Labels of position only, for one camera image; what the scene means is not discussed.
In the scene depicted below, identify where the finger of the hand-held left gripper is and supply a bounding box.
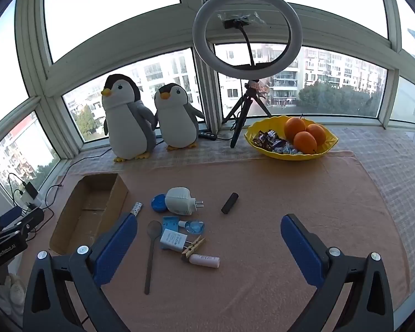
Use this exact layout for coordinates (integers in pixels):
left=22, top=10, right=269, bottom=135
left=0, top=206, right=24, bottom=236
left=0, top=208, right=44, bottom=242

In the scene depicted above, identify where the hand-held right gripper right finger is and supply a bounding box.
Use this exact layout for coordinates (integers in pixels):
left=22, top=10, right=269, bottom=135
left=280, top=214, right=395, bottom=332

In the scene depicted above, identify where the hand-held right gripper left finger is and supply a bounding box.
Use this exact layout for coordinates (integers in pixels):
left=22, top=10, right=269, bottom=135
left=22, top=211, right=139, bottom=332

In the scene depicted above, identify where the grey spoon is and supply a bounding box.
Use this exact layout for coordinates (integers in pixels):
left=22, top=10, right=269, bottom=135
left=144, top=220, right=162, bottom=295

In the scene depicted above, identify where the cardboard box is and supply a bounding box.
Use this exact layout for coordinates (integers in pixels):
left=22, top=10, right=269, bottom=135
left=49, top=173, right=129, bottom=256

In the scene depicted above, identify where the white charger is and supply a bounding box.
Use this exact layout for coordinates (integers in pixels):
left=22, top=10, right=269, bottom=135
left=159, top=229, right=188, bottom=250

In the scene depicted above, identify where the blue card pack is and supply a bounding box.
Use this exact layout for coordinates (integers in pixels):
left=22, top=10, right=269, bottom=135
left=162, top=216, right=206, bottom=234

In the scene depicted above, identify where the blue round tape measure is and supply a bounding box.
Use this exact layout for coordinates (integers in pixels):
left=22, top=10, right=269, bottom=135
left=151, top=194, right=167, bottom=214

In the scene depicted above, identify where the white plug-in device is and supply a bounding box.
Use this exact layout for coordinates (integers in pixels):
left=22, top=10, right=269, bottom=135
left=164, top=187, right=204, bottom=216

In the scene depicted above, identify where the black cylinder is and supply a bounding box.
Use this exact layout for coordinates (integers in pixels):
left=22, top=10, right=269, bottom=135
left=221, top=192, right=239, bottom=214

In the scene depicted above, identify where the small pink bottle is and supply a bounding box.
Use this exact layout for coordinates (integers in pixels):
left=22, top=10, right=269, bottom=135
left=188, top=253, right=221, bottom=269

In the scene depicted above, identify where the white power strip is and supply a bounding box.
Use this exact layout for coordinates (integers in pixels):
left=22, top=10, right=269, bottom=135
left=19, top=194, right=45, bottom=212

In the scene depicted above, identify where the black power adapter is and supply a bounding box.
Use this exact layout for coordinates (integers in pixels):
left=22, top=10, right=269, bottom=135
left=21, top=181, right=38, bottom=199

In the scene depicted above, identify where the wooden clothespin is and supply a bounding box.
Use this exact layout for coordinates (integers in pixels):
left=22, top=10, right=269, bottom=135
left=181, top=236, right=207, bottom=261

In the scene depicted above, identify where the yellow bowl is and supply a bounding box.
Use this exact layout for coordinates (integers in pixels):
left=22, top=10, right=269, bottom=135
left=244, top=116, right=339, bottom=161

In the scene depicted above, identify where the orange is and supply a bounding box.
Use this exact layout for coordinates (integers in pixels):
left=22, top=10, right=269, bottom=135
left=305, top=123, right=327, bottom=146
left=293, top=131, right=318, bottom=154
left=284, top=118, right=307, bottom=141

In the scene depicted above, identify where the pile of wrapped candies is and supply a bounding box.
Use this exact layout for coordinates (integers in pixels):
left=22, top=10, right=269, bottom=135
left=256, top=129, right=303, bottom=155

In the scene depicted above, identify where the large penguin plush toy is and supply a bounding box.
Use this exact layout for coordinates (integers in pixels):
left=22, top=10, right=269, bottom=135
left=101, top=74, right=159, bottom=162

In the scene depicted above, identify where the checked cloth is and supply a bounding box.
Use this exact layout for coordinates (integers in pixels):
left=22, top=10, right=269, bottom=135
left=67, top=124, right=415, bottom=312

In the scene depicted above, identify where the small penguin plush toy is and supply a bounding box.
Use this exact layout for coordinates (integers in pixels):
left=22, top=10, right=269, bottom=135
left=154, top=83, right=205, bottom=151

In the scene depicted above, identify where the black phone holder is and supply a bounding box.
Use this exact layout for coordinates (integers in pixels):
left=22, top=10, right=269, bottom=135
left=217, top=11, right=265, bottom=68

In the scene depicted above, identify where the black power bank cable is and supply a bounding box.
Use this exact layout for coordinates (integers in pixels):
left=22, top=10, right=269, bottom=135
left=7, top=172, right=27, bottom=211

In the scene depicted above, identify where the black cable with loose plug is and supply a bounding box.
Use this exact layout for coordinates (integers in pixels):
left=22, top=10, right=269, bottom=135
left=43, top=184, right=64, bottom=215

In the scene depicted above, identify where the white ring light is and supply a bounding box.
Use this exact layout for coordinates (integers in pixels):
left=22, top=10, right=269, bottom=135
left=193, top=0, right=303, bottom=77

